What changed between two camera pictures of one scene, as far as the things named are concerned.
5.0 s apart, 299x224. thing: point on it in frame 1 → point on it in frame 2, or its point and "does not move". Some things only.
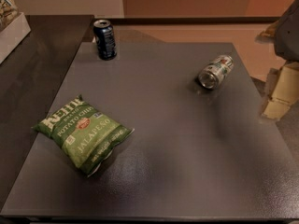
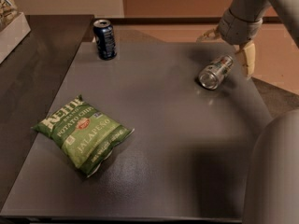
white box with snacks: [13, 24] does not move
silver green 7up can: [212, 75] does not move
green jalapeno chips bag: [85, 135] does not move
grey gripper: [289, 35] → [237, 29]
